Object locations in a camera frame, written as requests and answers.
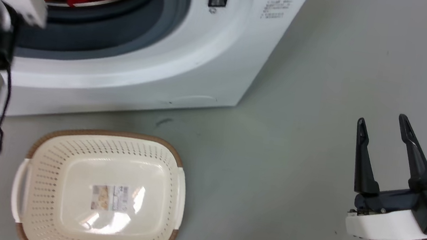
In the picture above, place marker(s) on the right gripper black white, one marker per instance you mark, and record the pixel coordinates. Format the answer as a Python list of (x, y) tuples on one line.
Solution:
[(401, 214)]

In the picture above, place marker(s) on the white front-load washing machine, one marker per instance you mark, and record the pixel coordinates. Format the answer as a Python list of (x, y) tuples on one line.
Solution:
[(187, 64)]

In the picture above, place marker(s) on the cream perforated laundry basket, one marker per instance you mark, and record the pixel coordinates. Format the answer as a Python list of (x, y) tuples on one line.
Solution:
[(102, 192)]

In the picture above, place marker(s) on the paper label sticker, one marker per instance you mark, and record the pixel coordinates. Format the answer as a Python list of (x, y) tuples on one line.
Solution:
[(112, 197)]

